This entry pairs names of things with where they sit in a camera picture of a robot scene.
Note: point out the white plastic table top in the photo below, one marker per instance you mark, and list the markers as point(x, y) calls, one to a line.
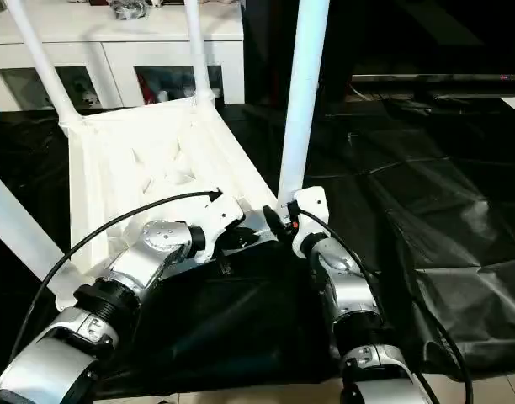
point(148, 160)

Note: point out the white plastic table leg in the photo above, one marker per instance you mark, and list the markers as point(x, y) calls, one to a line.
point(43, 63)
point(301, 105)
point(17, 227)
point(198, 54)

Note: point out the clear glass trinket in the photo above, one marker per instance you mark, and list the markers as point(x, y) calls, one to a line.
point(129, 9)

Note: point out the white cabinet with glass doors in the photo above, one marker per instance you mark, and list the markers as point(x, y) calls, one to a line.
point(93, 46)

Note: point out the black mat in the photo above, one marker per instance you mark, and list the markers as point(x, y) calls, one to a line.
point(409, 189)

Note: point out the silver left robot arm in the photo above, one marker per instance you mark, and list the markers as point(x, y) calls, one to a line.
point(135, 261)

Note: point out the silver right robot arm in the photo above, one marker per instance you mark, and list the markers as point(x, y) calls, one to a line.
point(346, 278)

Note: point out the red object behind glass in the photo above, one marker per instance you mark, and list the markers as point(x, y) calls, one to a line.
point(147, 90)

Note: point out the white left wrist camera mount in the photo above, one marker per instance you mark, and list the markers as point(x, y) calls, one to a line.
point(219, 214)

